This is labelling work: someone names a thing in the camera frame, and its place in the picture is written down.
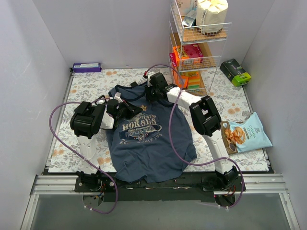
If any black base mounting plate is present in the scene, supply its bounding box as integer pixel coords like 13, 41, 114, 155
74, 172, 246, 203

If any white wire shelf rack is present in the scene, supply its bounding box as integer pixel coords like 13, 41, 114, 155
168, 0, 232, 96

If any aluminium rail frame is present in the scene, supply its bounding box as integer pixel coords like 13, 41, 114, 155
20, 69, 300, 230

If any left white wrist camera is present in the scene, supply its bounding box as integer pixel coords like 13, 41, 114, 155
113, 92, 123, 103

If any teal blue box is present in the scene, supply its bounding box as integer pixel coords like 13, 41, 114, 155
182, 10, 196, 27

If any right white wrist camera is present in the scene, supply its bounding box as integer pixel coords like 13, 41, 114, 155
143, 71, 152, 87

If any magenta pink box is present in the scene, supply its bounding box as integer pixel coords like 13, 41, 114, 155
183, 44, 204, 64

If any pink white carton top shelf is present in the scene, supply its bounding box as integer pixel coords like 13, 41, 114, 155
174, 0, 197, 19

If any black display case pink brooch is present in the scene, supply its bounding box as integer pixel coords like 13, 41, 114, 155
130, 82, 138, 88

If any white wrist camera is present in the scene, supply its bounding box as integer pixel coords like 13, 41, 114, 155
113, 92, 123, 103
143, 71, 152, 87

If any orange yellow box bottom front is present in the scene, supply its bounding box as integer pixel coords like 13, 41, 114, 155
187, 71, 201, 89

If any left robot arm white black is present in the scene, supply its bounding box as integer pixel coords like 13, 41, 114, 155
70, 99, 142, 192

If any cassava chips bag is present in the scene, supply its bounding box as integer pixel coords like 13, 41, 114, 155
221, 112, 272, 154

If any orange box bottom left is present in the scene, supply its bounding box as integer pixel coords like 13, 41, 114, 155
175, 72, 189, 89

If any cream paper wrapped roll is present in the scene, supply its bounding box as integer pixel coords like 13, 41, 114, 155
196, 0, 228, 35

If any floral patterned table mat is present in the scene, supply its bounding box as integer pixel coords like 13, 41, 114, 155
47, 67, 270, 173

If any black green box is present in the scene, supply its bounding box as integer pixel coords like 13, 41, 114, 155
220, 58, 251, 87

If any purple flat box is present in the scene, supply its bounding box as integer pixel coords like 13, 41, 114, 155
72, 63, 102, 73

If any navy blue printed t-shirt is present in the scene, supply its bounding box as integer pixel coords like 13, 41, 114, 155
106, 83, 197, 183

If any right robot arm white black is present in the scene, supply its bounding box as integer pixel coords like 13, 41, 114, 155
143, 72, 238, 191

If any orange snack box upper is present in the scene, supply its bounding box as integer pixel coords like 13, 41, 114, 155
173, 46, 189, 61

